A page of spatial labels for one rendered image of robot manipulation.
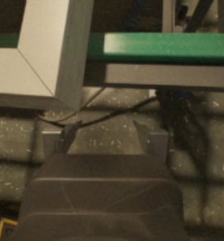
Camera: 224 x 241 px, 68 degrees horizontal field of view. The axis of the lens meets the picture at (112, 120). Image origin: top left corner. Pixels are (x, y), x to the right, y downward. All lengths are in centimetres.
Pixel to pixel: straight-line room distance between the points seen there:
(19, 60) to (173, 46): 18
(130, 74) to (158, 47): 5
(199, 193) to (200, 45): 100
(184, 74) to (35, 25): 18
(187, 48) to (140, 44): 6
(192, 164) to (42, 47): 106
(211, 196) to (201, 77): 100
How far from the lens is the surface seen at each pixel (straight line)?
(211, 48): 25
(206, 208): 121
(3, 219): 100
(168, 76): 24
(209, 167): 117
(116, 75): 23
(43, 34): 18
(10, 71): 18
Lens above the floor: 107
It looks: 80 degrees down
